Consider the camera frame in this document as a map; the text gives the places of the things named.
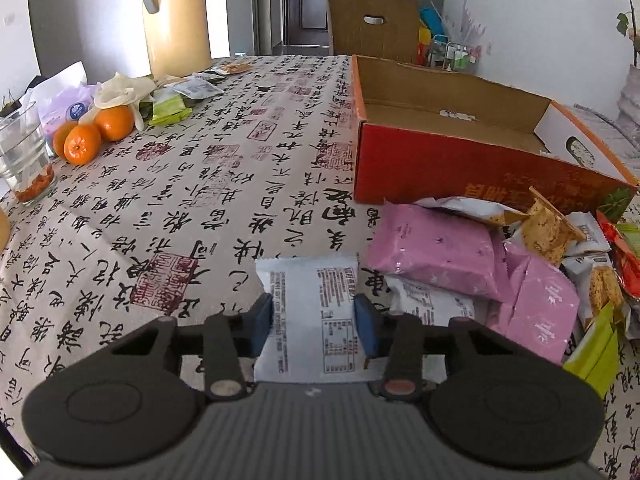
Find grey striped cloth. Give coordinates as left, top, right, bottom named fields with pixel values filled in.
left=572, top=102, right=640, bottom=166

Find clear drinking glass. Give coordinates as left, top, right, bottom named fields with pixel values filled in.
left=0, top=101, right=57, bottom=205

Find blue plastic item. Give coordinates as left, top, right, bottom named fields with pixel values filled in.
left=420, top=6, right=446, bottom=36

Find brown cardboard carton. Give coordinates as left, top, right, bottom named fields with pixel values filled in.
left=326, top=0, right=421, bottom=65

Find purple white plastic pack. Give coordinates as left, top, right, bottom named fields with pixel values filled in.
left=22, top=61, right=101, bottom=153

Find cream crumpled bag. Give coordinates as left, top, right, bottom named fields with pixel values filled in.
left=80, top=72, right=168, bottom=131

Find small green packet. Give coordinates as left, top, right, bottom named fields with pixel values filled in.
left=147, top=95, right=193, bottom=127

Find red snack packet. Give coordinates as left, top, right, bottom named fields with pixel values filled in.
left=595, top=210, right=640, bottom=306

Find white cracker snack packet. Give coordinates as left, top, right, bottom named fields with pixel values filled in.
left=570, top=212, right=613, bottom=256

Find pink ribbed vase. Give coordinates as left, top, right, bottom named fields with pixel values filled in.
left=617, top=65, right=640, bottom=133

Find small white packets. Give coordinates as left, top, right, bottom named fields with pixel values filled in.
left=172, top=74, right=226, bottom=101

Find dark wooden door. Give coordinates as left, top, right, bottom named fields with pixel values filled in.
left=282, top=0, right=361, bottom=53

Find wire rack with bottles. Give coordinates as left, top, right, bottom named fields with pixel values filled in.
left=427, top=34, right=483, bottom=73

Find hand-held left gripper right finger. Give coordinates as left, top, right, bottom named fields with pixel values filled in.
left=353, top=292, right=526, bottom=402

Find yellow thermos jug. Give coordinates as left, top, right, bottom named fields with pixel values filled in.
left=138, top=0, right=213, bottom=81

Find red cardboard box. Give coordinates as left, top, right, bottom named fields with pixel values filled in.
left=350, top=54, right=640, bottom=213

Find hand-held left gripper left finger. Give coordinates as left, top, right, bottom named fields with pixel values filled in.
left=102, top=292, right=273, bottom=402

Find small orange packet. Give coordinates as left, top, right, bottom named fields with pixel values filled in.
left=212, top=61, right=251, bottom=77

